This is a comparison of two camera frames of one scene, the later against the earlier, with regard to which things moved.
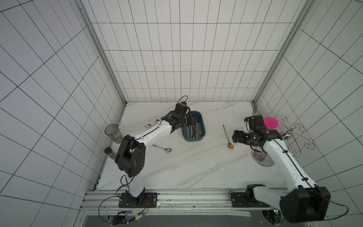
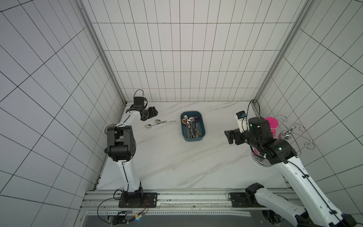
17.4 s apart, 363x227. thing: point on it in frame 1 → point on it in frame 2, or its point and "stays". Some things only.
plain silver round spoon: [149, 126] stays
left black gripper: [192, 120] → [153, 112]
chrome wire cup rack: [261, 158] stays
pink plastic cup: [271, 123] stays
